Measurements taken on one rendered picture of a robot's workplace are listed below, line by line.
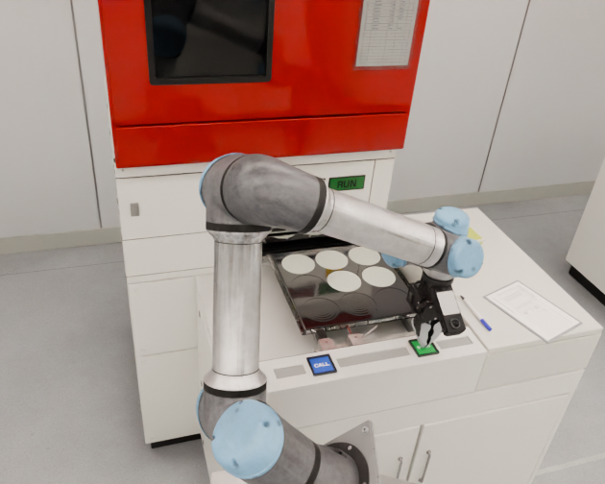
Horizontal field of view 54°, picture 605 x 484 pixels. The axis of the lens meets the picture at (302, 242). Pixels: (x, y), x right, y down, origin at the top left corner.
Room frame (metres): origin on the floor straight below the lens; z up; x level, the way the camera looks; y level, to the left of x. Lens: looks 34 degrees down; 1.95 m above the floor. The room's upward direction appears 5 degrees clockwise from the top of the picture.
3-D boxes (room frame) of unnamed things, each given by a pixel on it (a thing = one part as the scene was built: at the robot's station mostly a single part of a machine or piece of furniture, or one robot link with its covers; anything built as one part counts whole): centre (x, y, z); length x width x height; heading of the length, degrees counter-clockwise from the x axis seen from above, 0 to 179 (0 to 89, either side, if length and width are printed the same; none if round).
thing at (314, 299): (1.39, -0.13, 0.90); 0.34 x 0.34 x 0.01; 20
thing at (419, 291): (1.09, -0.30, 1.12); 0.09 x 0.08 x 0.12; 20
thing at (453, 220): (1.09, -0.30, 1.28); 0.09 x 0.08 x 0.11; 120
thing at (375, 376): (1.03, -0.19, 0.89); 0.55 x 0.09 x 0.14; 110
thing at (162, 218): (1.54, 0.13, 1.02); 0.82 x 0.03 x 0.40; 110
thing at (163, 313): (1.86, 0.24, 0.41); 0.82 x 0.71 x 0.82; 110
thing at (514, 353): (1.44, -0.53, 0.89); 0.62 x 0.35 x 0.14; 20
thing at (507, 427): (1.32, -0.24, 0.41); 0.97 x 0.64 x 0.82; 110
